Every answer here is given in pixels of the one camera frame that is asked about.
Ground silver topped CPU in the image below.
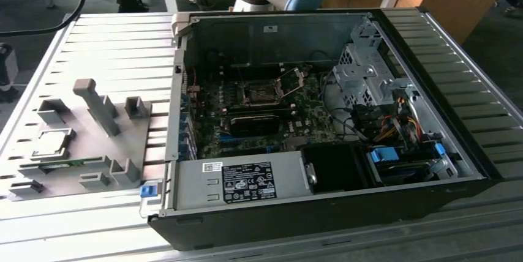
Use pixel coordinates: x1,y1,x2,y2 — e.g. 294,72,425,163
31,128,71,159

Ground metal socket cover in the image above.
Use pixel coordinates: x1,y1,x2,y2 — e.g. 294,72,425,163
275,67,307,98

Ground CPU socket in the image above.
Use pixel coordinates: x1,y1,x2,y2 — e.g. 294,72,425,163
241,80,287,105

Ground black chair base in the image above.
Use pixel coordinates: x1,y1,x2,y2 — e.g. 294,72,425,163
118,0,151,14

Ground grey parts rack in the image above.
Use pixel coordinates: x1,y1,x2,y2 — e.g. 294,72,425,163
7,78,154,203

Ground green RAM stick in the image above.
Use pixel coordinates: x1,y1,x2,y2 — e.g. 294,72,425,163
39,157,100,173

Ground blue case latch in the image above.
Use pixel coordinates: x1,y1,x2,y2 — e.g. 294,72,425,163
139,184,159,198

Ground silver power supply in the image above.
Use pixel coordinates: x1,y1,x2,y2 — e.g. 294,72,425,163
173,151,317,210

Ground black RAM slot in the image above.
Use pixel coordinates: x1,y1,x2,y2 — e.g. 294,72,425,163
226,105,290,116

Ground black rectangular heatsink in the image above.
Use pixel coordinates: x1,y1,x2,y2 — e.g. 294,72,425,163
227,114,283,137

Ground green motherboard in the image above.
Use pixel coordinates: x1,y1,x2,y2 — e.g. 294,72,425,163
179,65,371,161

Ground metal drive cage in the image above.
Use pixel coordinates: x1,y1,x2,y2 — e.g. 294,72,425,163
331,13,425,107

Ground black fan shroud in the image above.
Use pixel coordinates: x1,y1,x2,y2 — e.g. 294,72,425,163
301,143,385,195

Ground black open PC case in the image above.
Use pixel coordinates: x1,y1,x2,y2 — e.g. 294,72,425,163
147,7,506,252

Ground hard disk in blue carrier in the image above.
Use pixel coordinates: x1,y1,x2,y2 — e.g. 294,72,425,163
365,146,437,185

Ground grey flat wire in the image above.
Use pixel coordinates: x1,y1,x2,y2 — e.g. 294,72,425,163
339,118,371,142

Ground yellow red power wires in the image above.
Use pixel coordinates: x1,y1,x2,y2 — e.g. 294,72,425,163
378,114,423,144

